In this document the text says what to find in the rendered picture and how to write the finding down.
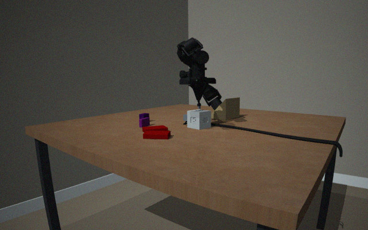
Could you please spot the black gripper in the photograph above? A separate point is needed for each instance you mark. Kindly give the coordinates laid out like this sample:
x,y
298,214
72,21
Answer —
x,y
198,73

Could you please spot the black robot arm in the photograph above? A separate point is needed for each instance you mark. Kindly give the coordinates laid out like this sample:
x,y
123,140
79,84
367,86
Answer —
x,y
193,55

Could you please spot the white power cube with black cable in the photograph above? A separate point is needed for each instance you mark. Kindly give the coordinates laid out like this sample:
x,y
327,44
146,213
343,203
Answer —
x,y
202,119

